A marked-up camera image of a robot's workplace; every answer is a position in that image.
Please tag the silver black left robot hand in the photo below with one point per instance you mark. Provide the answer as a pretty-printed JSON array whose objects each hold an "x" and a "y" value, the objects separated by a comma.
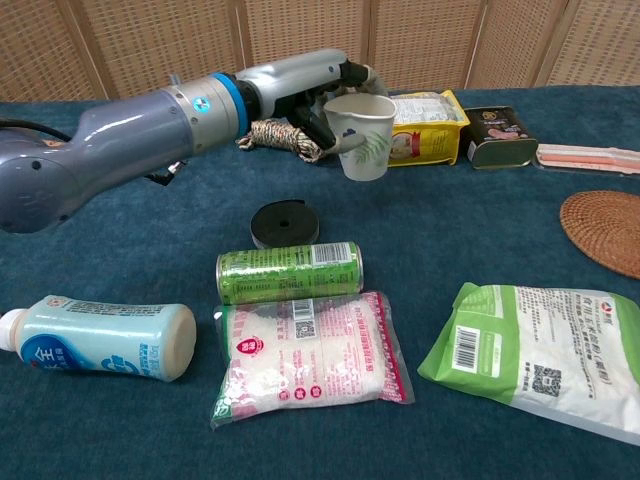
[{"x": 290, "y": 82}]

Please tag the white fern print paper cup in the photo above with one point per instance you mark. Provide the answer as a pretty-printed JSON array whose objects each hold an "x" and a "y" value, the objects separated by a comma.
[{"x": 365, "y": 135}]

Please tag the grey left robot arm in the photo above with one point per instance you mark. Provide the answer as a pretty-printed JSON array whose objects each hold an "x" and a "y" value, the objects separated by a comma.
[{"x": 125, "y": 135}]

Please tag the round woven rattan coaster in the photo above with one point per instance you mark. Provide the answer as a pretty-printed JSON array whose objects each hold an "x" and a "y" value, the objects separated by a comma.
[{"x": 605, "y": 230}]

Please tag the black tape roll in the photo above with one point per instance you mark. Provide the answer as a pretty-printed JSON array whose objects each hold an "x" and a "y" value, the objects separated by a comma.
[{"x": 285, "y": 224}]

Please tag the woven rattan folding screen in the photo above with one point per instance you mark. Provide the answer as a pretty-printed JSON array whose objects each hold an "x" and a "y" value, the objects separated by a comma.
[{"x": 150, "y": 45}]

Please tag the yellow Lipo biscuit bag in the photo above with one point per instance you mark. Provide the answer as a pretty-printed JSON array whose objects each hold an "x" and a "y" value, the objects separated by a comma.
[{"x": 430, "y": 145}]

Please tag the green drink can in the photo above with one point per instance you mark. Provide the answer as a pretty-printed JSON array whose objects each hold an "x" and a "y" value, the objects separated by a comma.
[{"x": 285, "y": 272}]

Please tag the dark luncheon meat tin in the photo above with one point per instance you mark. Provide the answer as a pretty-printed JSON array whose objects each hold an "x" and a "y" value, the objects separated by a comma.
[{"x": 500, "y": 140}]

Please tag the blue tablecloth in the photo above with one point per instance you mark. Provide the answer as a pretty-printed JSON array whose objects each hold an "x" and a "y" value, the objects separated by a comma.
[{"x": 150, "y": 250}]

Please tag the pink print rice bag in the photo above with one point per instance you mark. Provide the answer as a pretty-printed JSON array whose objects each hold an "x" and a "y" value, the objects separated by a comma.
[{"x": 310, "y": 355}]

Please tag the light blue milk bottle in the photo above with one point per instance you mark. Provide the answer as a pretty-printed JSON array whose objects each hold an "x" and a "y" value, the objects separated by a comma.
[{"x": 100, "y": 340}]

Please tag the green white starch bag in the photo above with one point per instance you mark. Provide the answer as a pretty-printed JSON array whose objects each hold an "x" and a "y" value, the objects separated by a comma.
[{"x": 540, "y": 350}]

